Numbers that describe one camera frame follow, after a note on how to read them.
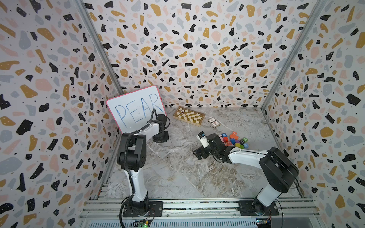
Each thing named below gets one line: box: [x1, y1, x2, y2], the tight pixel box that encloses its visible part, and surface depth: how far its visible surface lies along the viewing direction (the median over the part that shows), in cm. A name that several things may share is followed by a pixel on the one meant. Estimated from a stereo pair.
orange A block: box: [229, 131, 239, 141], surface depth 107 cm
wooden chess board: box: [172, 105, 206, 127], surface depth 115 cm
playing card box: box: [207, 116, 221, 128], surface depth 114 cm
